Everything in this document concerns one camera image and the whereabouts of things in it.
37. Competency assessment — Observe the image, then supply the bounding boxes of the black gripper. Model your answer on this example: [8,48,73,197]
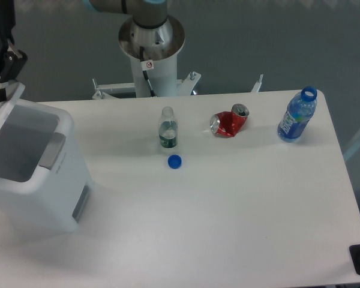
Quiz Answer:
[0,0,28,102]

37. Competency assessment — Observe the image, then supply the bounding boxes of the white trash can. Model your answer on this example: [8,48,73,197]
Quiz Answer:
[0,100,94,232]

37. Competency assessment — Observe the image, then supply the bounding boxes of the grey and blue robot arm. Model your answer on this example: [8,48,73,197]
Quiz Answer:
[0,1,168,103]

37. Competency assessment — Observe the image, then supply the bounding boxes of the blue bottle cap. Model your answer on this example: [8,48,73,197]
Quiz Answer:
[167,154,182,169]

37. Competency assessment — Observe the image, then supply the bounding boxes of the crushed red soda can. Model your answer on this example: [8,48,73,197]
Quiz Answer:
[210,103,250,138]

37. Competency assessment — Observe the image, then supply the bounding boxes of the clear plastic bottle green label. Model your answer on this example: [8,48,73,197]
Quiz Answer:
[158,106,178,148]

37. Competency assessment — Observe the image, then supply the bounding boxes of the blue plastic drink bottle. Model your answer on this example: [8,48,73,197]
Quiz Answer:
[277,86,317,142]

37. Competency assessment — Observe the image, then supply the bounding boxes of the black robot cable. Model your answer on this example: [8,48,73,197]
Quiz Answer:
[139,45,157,97]

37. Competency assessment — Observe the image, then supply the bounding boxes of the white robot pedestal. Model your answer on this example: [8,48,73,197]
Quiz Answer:
[91,14,265,100]

